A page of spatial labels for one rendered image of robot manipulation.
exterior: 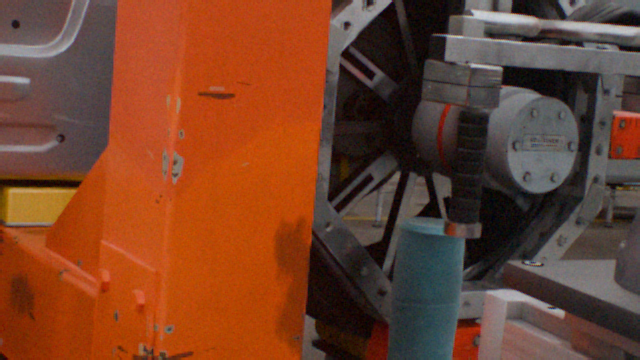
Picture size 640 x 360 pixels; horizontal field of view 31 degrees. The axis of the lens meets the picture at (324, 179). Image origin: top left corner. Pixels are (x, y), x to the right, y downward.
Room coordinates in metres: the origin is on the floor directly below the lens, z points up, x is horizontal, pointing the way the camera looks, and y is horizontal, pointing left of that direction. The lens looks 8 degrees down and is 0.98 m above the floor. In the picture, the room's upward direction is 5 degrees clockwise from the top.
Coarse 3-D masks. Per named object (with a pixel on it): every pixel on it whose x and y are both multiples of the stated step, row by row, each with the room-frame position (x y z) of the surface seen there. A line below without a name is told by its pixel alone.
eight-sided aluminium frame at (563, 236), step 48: (336, 0) 1.54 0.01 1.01; (384, 0) 1.53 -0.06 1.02; (576, 0) 1.71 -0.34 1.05; (336, 48) 1.49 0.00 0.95; (336, 96) 1.49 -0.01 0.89; (576, 96) 1.78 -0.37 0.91; (576, 192) 1.76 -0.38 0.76; (336, 240) 1.50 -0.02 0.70; (528, 240) 1.74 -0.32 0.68; (384, 288) 1.55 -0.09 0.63; (480, 288) 1.66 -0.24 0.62
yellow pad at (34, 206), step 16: (0, 192) 1.53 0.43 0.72; (16, 192) 1.50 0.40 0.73; (32, 192) 1.52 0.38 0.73; (48, 192) 1.53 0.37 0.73; (64, 192) 1.54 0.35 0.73; (0, 208) 1.53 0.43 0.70; (16, 208) 1.50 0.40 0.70; (32, 208) 1.52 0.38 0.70; (48, 208) 1.53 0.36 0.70; (16, 224) 1.50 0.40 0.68; (32, 224) 1.51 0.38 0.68; (48, 224) 1.53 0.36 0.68
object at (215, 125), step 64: (128, 0) 1.16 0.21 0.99; (192, 0) 1.05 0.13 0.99; (256, 0) 1.09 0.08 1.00; (320, 0) 1.13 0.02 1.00; (128, 64) 1.15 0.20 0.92; (192, 64) 1.06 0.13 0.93; (256, 64) 1.09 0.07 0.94; (320, 64) 1.13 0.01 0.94; (128, 128) 1.14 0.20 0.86; (192, 128) 1.06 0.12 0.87; (256, 128) 1.10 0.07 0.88; (320, 128) 1.14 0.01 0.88; (128, 192) 1.13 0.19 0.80; (192, 192) 1.06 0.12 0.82; (256, 192) 1.10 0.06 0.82; (128, 256) 1.11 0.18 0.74; (192, 256) 1.06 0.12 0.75; (256, 256) 1.10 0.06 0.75; (128, 320) 1.10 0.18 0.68; (192, 320) 1.07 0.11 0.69; (256, 320) 1.10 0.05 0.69
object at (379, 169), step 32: (512, 0) 1.78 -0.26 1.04; (416, 64) 1.69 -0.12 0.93; (384, 96) 1.66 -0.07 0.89; (416, 96) 1.74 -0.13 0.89; (544, 96) 1.84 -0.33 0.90; (352, 128) 1.63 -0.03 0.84; (384, 128) 1.66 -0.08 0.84; (384, 160) 1.67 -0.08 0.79; (416, 160) 1.75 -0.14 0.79; (352, 192) 1.66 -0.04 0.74; (448, 192) 1.73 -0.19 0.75; (512, 224) 1.80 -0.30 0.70; (384, 256) 1.68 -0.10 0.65; (480, 256) 1.76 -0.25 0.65
